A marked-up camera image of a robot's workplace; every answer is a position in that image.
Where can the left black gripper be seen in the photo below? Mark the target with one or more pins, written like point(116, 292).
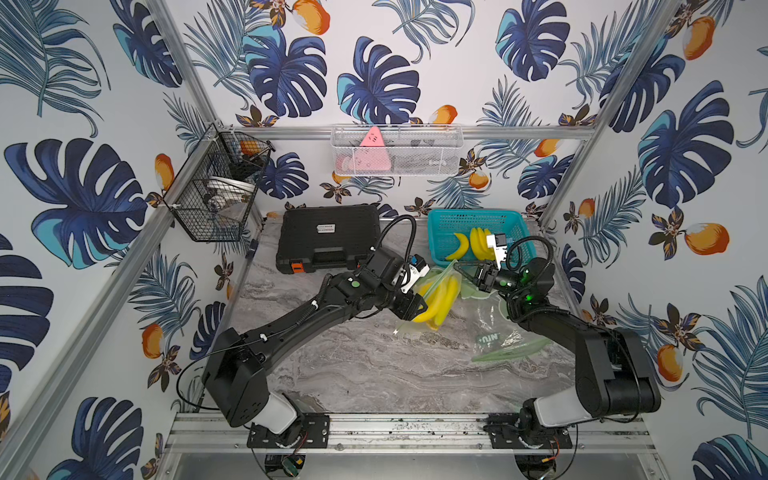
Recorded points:
point(408, 303)

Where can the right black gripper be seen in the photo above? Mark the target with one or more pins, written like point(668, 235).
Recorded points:
point(486, 275)

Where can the yellow bananas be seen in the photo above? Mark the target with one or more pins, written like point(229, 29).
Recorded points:
point(440, 295)

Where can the yellow single banana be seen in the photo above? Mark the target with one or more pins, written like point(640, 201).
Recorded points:
point(461, 251)

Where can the yellow banana from bag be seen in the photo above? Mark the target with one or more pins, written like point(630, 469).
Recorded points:
point(478, 245)

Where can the zip-top bag with bananas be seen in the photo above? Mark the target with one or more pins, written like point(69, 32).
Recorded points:
point(467, 291)

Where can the zip-top bag green print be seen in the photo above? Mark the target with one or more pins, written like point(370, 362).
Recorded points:
point(495, 337)

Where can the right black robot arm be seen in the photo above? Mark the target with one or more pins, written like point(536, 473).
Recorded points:
point(613, 376)

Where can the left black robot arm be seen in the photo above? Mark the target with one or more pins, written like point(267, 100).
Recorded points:
point(238, 364)

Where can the black plastic tool case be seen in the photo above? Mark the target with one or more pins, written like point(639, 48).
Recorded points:
point(316, 238)

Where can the pink triangle card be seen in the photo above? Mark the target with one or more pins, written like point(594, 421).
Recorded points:
point(371, 155)

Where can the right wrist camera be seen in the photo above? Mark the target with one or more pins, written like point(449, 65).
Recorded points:
point(497, 244)

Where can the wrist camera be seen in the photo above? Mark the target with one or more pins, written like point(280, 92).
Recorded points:
point(416, 268)
point(497, 244)

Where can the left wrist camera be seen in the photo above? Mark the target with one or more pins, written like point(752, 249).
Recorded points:
point(416, 268)

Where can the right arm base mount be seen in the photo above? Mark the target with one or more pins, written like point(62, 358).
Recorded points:
point(523, 431)

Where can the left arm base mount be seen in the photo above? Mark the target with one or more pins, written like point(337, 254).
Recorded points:
point(288, 432)

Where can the clear mesh wall tray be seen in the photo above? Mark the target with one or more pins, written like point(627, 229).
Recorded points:
point(415, 150)

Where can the black wire basket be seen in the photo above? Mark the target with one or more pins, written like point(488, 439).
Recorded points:
point(219, 184)

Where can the aluminium front rail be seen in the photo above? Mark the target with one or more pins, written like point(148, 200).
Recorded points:
point(405, 433)

